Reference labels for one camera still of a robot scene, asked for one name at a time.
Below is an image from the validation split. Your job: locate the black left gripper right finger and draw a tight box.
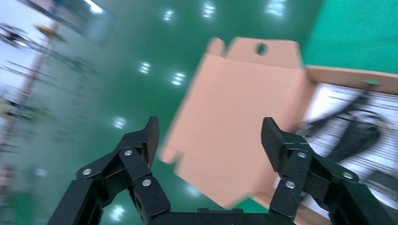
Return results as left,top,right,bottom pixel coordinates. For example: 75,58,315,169
260,117,396,225

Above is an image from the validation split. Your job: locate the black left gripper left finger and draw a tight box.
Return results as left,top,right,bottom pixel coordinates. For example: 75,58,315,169
48,116,171,225

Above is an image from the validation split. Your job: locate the black data cable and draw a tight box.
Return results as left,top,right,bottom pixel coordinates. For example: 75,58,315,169
298,91,388,164

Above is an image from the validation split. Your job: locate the orange cardboard box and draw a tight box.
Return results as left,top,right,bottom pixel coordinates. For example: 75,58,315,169
158,37,398,225

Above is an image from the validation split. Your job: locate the white printed paper sheet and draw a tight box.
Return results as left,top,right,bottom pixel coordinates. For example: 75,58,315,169
273,83,398,218

